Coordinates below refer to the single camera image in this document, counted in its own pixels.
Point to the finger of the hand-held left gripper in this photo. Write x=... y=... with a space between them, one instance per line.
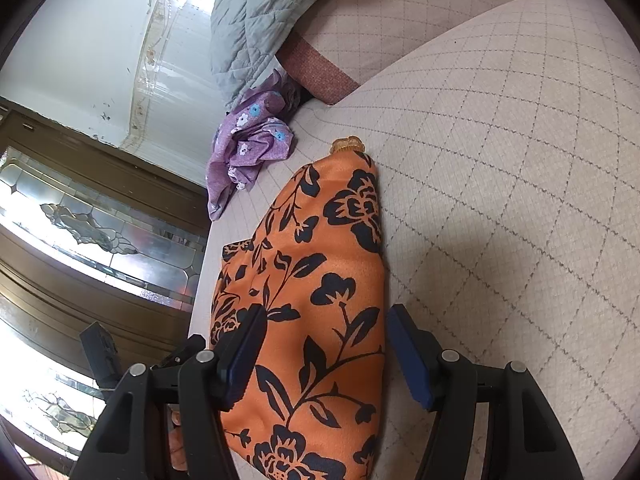
x=185 y=347

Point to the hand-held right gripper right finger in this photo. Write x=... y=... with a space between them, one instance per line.
x=407 y=355

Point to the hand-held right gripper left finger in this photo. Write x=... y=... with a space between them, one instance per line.
x=241 y=360

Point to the orange black floral garment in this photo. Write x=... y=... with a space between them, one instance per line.
x=325 y=260

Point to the wooden door with stained glass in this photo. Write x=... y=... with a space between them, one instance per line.
x=90 y=270

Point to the purple floral cloth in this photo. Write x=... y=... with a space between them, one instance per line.
x=260 y=145

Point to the beige checked sofa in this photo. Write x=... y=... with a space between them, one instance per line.
x=500 y=135

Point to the grey quilted blanket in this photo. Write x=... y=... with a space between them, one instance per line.
x=255 y=15

